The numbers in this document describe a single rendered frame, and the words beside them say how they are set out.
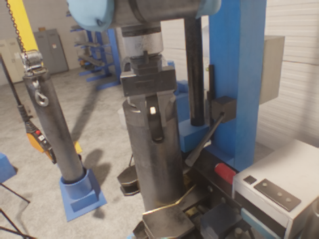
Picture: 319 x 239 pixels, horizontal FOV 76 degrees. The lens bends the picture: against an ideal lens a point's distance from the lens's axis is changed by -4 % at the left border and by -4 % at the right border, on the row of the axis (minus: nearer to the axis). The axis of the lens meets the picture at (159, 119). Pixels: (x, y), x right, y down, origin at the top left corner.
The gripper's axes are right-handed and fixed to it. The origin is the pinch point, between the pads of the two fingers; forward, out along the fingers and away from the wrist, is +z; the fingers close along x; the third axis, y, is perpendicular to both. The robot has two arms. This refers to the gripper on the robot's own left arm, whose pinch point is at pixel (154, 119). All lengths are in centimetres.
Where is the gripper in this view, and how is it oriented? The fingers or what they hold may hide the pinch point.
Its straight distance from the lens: 56.6
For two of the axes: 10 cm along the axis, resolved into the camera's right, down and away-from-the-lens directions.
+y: -1.0, -4.3, 9.0
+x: -9.9, 1.5, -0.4
